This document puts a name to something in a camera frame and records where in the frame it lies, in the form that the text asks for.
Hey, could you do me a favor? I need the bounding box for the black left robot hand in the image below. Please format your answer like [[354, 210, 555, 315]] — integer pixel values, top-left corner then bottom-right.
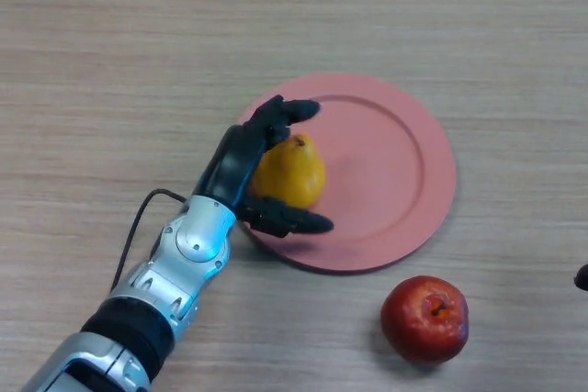
[[191, 94, 335, 239]]

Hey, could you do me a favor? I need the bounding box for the yellow pear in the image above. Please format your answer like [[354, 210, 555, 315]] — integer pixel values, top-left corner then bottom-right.
[[249, 133, 327, 210]]

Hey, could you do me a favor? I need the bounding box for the pink round plate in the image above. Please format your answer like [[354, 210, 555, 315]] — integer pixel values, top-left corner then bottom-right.
[[235, 72, 458, 274]]

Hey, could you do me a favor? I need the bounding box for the red apple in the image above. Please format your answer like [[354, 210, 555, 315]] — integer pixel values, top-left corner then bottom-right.
[[379, 274, 470, 365]]

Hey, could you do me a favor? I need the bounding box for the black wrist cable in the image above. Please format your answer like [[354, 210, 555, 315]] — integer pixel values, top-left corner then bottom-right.
[[110, 188, 188, 295]]

